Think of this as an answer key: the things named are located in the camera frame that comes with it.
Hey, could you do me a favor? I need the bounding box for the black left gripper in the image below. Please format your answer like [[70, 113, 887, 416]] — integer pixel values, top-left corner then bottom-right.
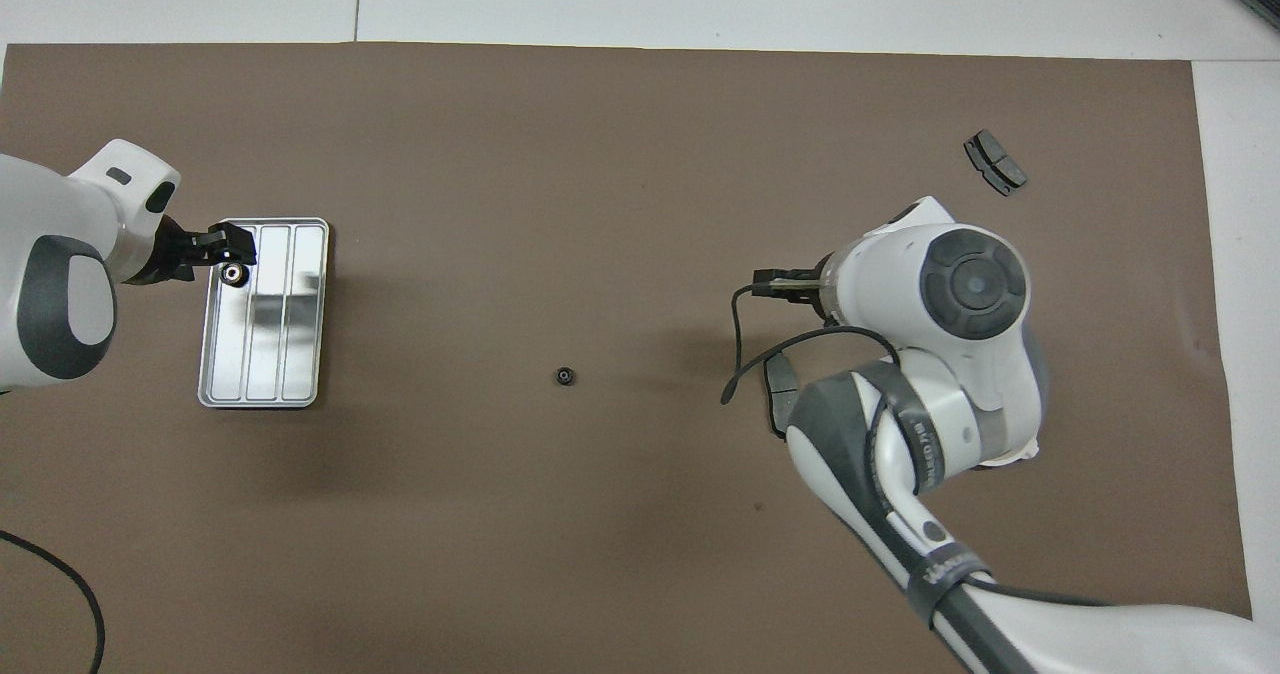
[[132, 216, 258, 285]]

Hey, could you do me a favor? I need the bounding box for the short grey brake pad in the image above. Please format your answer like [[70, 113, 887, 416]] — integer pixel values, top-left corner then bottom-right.
[[964, 130, 1029, 197]]

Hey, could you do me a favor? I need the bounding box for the silver ribbed metal tray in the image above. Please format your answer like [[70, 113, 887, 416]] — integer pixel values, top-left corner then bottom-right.
[[197, 217, 331, 410]]

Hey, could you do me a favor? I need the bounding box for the long grey brake pad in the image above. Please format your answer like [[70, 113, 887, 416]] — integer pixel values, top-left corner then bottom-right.
[[762, 354, 803, 442]]

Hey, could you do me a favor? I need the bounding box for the brown table mat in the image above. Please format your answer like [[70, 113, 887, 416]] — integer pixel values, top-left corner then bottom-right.
[[0, 42, 1259, 674]]

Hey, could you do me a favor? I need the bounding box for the white curved plastic bracket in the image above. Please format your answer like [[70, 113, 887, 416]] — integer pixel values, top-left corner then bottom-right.
[[985, 439, 1042, 471]]

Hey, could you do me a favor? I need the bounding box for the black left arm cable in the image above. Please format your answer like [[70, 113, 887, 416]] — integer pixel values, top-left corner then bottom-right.
[[0, 529, 107, 674]]

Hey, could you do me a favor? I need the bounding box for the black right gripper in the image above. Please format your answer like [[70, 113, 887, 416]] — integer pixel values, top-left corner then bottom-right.
[[752, 252, 839, 320]]

